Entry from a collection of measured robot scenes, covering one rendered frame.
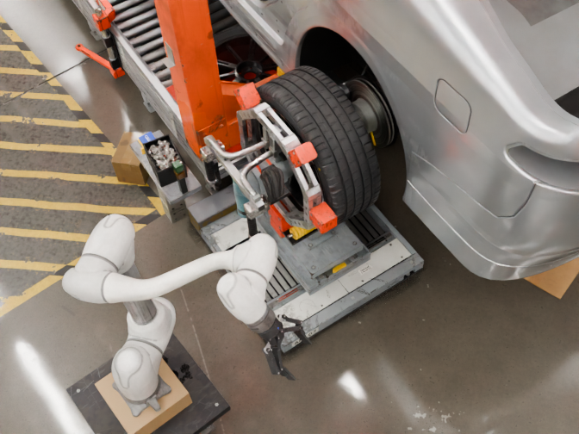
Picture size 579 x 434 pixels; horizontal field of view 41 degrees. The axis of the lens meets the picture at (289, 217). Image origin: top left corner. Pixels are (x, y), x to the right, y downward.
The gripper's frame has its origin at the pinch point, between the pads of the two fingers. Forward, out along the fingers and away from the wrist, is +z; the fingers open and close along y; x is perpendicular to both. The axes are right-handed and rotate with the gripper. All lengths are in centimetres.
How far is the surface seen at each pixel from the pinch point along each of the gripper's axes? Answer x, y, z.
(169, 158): -112, -92, -17
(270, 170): -32, -67, -22
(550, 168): 69, -72, -3
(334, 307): -62, -72, 74
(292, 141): -24, -78, -26
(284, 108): -28, -89, -34
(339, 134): -11, -88, -17
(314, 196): -23, -69, -4
